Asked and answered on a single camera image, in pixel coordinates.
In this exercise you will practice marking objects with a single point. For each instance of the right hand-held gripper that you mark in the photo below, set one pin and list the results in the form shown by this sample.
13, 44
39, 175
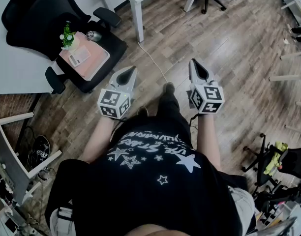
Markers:
209, 97

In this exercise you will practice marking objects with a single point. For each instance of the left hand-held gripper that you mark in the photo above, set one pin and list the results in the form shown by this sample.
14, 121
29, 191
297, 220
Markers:
110, 101

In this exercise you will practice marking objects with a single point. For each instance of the person's right forearm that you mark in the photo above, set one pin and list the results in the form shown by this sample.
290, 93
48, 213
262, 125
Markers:
208, 141

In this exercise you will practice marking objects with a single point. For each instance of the person's left forearm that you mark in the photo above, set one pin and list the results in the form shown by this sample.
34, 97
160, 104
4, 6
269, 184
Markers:
97, 141

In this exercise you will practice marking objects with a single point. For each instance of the person's right black shoe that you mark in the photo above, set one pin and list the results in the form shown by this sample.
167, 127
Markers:
169, 87

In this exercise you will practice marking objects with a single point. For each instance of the person's black shoe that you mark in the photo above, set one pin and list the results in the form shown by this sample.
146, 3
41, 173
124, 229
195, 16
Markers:
142, 110
169, 87

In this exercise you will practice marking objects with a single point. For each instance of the pink tray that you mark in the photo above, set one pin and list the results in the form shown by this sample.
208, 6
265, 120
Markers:
95, 59

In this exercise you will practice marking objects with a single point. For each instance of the person's left black shoe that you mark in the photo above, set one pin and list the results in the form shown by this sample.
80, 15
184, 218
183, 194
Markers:
142, 110

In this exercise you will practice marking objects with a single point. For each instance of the person's black trousers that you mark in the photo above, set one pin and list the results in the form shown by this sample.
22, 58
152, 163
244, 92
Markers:
170, 114

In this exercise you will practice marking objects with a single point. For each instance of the silver metal cup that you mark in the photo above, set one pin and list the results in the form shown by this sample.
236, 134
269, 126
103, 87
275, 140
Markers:
94, 35

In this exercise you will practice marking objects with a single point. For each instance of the small green potted plant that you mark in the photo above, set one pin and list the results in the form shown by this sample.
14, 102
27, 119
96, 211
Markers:
67, 37

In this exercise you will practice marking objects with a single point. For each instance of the black mesh office chair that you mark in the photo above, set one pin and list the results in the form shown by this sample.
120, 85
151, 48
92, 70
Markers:
39, 11

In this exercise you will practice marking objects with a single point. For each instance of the black round printed bag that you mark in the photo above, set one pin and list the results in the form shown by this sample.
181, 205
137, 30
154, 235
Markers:
40, 149

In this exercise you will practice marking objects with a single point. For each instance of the white curved table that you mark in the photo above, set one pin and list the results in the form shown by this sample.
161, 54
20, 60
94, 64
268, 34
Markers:
15, 63

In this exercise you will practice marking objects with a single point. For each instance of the yellow-green cloth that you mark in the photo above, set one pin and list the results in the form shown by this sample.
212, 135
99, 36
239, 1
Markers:
276, 160

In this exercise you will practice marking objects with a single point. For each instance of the person's black star-print shirt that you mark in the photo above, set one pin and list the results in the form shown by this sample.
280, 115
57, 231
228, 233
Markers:
145, 193

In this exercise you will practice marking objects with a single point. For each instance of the white open shelf frame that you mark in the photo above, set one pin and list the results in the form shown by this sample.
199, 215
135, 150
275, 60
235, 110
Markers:
12, 156

